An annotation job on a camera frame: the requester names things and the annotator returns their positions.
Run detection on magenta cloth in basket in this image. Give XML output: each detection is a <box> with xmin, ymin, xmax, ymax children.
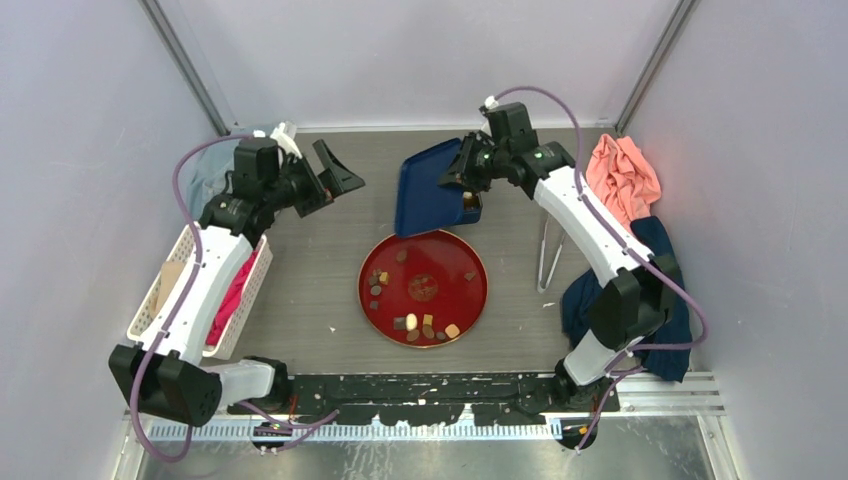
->
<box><xmin>205</xmin><ymin>251</ymin><xmax>258</xmax><ymax>347</ymax></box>

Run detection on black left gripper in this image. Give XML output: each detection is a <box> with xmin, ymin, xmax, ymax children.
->
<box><xmin>264</xmin><ymin>140</ymin><xmax>363</xmax><ymax>217</ymax></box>

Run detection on tan cloth in basket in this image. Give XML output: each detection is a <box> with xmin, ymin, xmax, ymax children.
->
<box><xmin>152</xmin><ymin>261</ymin><xmax>185</xmax><ymax>316</ymax></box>

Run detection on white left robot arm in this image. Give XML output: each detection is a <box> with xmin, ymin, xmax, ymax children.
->
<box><xmin>108</xmin><ymin>135</ymin><xmax>365</xmax><ymax>427</ymax></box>

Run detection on dark navy cloth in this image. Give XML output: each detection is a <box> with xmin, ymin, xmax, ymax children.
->
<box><xmin>560</xmin><ymin>216</ymin><xmax>693</xmax><ymax>382</ymax></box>

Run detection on pink cloth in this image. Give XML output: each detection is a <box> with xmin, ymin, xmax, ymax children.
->
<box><xmin>585</xmin><ymin>134</ymin><xmax>662</xmax><ymax>235</ymax></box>

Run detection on caramel cube chocolate bottom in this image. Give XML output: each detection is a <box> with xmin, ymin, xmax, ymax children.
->
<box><xmin>444</xmin><ymin>324</ymin><xmax>461</xmax><ymax>339</ymax></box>

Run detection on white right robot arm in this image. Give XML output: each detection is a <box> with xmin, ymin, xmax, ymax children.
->
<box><xmin>438</xmin><ymin>97</ymin><xmax>679</xmax><ymax>411</ymax></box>

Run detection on white perforated basket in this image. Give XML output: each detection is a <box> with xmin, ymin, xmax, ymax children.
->
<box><xmin>126</xmin><ymin>225</ymin><xmax>273</xmax><ymax>364</ymax></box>

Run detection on blue box lid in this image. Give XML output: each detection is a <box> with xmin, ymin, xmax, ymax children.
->
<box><xmin>394</xmin><ymin>138</ymin><xmax>464</xmax><ymax>237</ymax></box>

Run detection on white oval chocolate bottom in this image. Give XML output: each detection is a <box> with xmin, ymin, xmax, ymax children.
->
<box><xmin>405</xmin><ymin>313</ymin><xmax>418</xmax><ymax>331</ymax></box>

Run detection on light blue cloth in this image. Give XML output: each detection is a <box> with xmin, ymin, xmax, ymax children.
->
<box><xmin>179</xmin><ymin>130</ymin><xmax>268</xmax><ymax>220</ymax></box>

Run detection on blue chocolate box with dividers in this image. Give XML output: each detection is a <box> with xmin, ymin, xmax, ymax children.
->
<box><xmin>458</xmin><ymin>191</ymin><xmax>482</xmax><ymax>225</ymax></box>

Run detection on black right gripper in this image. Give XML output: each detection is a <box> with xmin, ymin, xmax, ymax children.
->
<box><xmin>437</xmin><ymin>132</ymin><xmax>509</xmax><ymax>194</ymax></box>

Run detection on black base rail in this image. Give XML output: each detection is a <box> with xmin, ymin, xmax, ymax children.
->
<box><xmin>250</xmin><ymin>372</ymin><xmax>611</xmax><ymax>427</ymax></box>

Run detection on metal tongs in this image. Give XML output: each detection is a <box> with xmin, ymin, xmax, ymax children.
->
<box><xmin>535</xmin><ymin>215</ymin><xmax>568</xmax><ymax>294</ymax></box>

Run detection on red round tray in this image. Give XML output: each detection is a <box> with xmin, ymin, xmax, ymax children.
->
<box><xmin>356</xmin><ymin>230</ymin><xmax>489</xmax><ymax>349</ymax></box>

